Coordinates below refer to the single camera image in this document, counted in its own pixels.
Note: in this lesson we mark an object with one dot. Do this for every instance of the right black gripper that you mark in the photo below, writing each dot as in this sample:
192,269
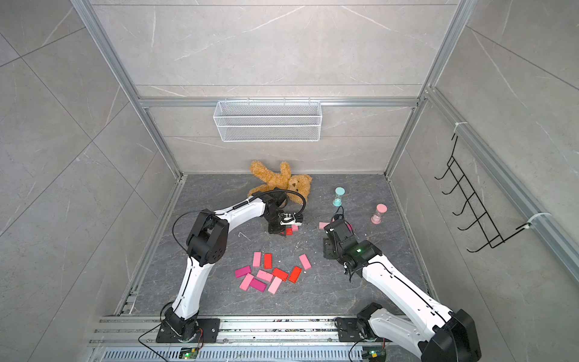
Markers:
328,249

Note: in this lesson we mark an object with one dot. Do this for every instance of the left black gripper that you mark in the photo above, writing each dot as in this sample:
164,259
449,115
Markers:
282,229

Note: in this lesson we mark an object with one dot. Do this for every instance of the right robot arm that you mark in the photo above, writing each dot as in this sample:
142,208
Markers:
429,330

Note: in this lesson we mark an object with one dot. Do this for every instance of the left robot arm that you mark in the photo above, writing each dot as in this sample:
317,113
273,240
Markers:
206,244

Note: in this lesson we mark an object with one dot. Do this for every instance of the brown teddy bear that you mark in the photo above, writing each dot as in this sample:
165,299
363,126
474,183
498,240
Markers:
282,180

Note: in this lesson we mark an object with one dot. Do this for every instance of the teal sand timer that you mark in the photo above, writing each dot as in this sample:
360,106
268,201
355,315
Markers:
339,193

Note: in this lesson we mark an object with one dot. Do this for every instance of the pink sand timer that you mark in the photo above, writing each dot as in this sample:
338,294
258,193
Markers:
380,210

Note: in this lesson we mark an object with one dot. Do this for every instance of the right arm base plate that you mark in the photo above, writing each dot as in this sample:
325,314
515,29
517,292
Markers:
349,331

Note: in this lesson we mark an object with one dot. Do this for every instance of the white wire mesh basket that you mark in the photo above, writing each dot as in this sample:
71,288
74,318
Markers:
268,120

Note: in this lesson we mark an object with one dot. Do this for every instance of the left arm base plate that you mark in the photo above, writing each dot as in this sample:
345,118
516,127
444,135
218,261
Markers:
204,330

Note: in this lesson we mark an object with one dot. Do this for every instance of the black wire hook rack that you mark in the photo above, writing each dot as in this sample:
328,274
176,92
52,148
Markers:
473,202

